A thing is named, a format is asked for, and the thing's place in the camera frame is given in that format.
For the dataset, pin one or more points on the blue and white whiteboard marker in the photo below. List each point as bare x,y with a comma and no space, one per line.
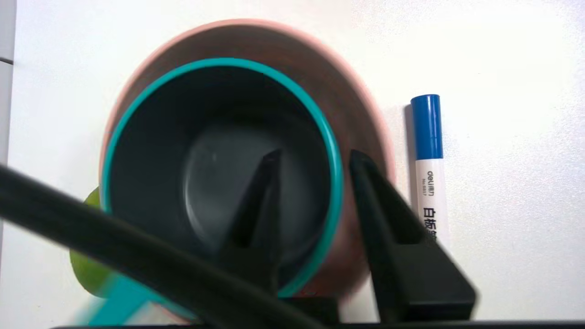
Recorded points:
427,132

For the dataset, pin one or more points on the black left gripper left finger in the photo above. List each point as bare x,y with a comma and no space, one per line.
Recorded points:
258,219

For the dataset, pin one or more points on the pink bowl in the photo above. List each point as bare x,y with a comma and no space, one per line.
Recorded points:
320,73

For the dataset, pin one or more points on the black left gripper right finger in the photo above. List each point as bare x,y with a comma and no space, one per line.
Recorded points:
402,256

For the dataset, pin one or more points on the green lime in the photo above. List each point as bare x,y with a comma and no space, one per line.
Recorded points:
89,269

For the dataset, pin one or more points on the teal saucepan with dark interior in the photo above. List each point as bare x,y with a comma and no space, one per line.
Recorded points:
219,155

